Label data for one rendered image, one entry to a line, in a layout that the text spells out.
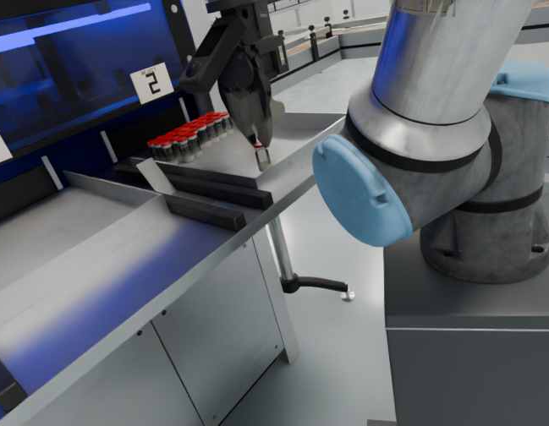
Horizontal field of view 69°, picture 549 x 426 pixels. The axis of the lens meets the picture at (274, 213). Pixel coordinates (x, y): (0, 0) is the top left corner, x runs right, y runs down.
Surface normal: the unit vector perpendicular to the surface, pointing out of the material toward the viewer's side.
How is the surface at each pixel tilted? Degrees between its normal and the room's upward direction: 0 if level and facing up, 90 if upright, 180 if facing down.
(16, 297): 90
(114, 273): 0
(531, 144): 93
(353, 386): 0
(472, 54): 113
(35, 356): 0
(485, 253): 72
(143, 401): 90
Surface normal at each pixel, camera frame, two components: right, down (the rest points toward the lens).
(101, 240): 0.75, 0.17
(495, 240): -0.30, 0.25
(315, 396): -0.22, -0.85
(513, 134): 0.41, 0.09
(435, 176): 0.10, 0.78
